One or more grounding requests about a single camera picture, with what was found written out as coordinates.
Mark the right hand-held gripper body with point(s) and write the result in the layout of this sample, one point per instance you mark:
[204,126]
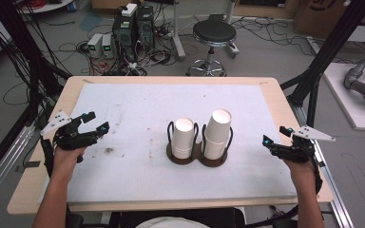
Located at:
[297,152]

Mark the black metal frame stand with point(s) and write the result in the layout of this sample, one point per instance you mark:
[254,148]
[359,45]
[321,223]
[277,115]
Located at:
[336,41]
[28,47]

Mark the white round table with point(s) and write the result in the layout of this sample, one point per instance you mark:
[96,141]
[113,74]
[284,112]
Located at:
[50,5]

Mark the dark brown double cup holder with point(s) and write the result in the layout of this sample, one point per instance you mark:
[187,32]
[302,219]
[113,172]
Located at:
[199,158]

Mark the white floor platform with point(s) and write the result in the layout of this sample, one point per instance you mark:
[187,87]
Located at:
[351,107]

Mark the white desk leg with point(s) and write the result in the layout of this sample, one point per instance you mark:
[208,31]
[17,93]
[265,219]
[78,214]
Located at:
[178,34]
[232,47]

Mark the black computer tower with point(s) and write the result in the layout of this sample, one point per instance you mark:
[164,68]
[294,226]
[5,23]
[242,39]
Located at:
[145,27]
[125,38]

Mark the white table mat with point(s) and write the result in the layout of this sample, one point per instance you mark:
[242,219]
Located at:
[133,171]

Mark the white power strip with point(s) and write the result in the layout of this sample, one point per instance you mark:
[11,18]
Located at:
[129,10]

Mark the aluminium rail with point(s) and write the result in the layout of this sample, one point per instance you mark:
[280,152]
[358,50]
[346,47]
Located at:
[9,158]
[337,199]

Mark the black round stool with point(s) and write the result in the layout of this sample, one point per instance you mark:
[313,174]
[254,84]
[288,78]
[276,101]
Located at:
[214,31]

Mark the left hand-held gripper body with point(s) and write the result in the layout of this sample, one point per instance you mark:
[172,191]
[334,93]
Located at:
[72,139]

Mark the person's left hand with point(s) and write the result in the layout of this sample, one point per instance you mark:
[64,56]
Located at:
[65,163]

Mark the white bench power supply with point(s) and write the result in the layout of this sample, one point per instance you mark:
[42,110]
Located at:
[107,46]
[94,44]

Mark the brown cardboard box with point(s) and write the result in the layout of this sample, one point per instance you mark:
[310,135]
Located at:
[316,15]

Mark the person's right hand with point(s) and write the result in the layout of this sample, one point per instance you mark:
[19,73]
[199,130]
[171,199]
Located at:
[302,174]

